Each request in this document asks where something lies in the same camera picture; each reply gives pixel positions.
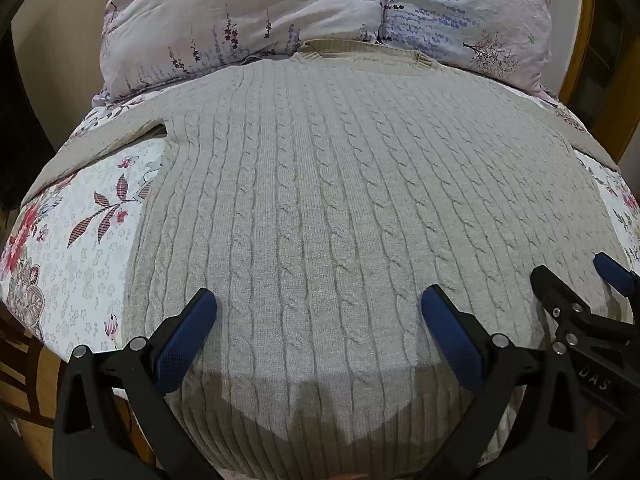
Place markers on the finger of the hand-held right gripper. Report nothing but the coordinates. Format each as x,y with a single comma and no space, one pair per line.
614,272
550,285

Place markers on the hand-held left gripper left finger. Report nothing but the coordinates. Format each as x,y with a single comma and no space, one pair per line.
184,342

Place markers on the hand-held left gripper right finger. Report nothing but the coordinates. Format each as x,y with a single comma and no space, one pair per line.
452,342

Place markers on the floral bed sheet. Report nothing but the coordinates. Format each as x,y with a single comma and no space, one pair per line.
82,270

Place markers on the dark wooden furniture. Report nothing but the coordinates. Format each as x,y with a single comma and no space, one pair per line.
22,360

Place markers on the lilac floral quilt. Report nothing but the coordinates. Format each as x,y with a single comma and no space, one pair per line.
280,10

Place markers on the wooden bed frame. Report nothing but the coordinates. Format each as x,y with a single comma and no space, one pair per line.
585,35

